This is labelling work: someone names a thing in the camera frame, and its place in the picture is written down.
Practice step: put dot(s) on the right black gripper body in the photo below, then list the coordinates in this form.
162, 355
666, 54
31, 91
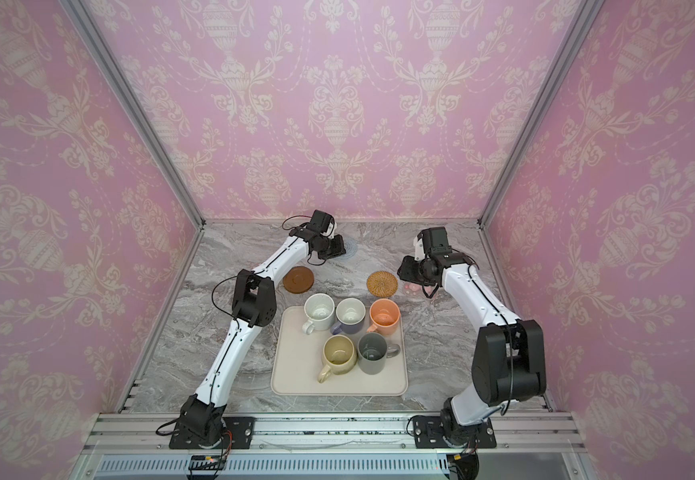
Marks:
410, 271

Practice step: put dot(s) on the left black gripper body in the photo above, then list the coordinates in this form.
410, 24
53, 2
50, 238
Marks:
323, 246

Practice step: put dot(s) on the pink flower coaster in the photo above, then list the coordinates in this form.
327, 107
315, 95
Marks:
412, 290

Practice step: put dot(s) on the tan rattan round coaster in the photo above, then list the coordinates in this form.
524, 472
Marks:
382, 284

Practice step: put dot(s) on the brown wooden round coaster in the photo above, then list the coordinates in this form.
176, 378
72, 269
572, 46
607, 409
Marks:
298, 280

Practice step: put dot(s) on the white ceramic mug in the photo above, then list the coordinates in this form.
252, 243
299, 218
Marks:
319, 310

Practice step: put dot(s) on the grey green ceramic mug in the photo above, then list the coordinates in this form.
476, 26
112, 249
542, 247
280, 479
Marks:
373, 351

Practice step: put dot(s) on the blue woven round coaster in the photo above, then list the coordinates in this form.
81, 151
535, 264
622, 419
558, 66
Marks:
350, 247

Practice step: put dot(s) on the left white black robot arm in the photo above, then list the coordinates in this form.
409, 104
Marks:
200, 424

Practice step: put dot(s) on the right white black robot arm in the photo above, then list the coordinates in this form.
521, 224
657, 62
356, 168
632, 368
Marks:
509, 360

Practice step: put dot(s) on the orange ceramic mug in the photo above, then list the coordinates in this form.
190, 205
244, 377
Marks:
385, 317

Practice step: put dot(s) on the lavender ceramic mug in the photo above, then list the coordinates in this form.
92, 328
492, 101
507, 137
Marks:
350, 317

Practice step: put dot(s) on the yellow ceramic mug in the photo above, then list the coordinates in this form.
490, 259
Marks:
338, 357

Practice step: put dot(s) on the beige rectangular tray mat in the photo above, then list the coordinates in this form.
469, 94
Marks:
298, 362

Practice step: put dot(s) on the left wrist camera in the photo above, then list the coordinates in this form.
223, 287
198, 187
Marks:
321, 223

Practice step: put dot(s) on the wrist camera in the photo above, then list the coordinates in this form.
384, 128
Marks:
432, 241
321, 223

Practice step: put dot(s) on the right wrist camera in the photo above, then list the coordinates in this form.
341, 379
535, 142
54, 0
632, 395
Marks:
432, 241

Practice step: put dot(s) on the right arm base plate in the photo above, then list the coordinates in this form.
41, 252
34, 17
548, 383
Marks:
428, 431

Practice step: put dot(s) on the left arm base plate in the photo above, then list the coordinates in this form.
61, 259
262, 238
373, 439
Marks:
233, 432

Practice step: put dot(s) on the aluminium front rail frame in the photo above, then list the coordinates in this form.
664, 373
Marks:
351, 445

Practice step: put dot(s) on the right aluminium corner post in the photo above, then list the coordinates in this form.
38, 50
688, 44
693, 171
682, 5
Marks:
568, 50

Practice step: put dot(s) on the aluminium corner post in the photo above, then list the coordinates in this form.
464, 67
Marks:
568, 50
81, 18

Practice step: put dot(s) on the left aluminium corner post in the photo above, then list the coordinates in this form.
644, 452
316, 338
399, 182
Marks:
81, 18

